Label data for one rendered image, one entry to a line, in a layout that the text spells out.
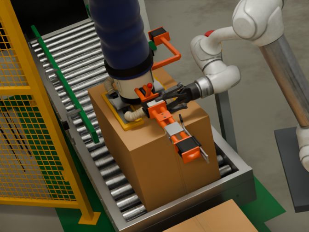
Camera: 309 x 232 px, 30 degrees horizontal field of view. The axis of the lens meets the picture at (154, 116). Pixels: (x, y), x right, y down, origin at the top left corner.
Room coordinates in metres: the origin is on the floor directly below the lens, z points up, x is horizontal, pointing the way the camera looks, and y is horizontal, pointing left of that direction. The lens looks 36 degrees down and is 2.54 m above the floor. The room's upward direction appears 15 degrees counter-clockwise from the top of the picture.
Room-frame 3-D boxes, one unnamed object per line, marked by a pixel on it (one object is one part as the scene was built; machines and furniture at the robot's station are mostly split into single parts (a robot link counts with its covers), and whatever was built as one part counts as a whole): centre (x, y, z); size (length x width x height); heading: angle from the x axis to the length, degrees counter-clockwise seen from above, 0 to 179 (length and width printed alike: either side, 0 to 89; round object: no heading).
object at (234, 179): (1.94, -0.05, 0.58); 0.70 x 0.03 x 0.06; 104
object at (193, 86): (2.09, -0.17, 1.08); 0.09 x 0.07 x 0.08; 104
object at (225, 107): (2.62, -0.39, 0.50); 0.07 x 0.07 x 1.00; 14
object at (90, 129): (3.36, 0.58, 0.60); 1.60 x 0.11 x 0.09; 14
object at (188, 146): (1.72, -0.09, 1.08); 0.08 x 0.07 x 0.05; 14
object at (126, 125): (2.28, 0.14, 0.97); 0.34 x 0.10 x 0.05; 14
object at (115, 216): (3.00, 0.55, 0.50); 2.31 x 0.05 x 0.19; 14
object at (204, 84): (2.11, -0.24, 1.07); 0.09 x 0.06 x 0.09; 14
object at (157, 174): (2.30, 0.03, 0.75); 0.60 x 0.40 x 0.40; 15
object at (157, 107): (2.06, -0.01, 1.08); 0.10 x 0.08 x 0.06; 104
